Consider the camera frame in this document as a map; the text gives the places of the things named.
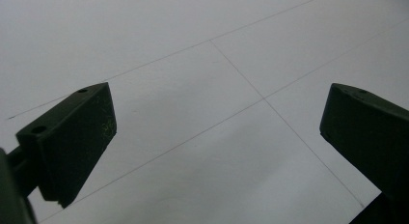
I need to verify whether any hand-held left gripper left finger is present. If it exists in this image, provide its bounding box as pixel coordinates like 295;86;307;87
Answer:
7;82;118;210

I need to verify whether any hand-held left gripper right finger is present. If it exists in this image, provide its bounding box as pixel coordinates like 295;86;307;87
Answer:
318;82;409;201

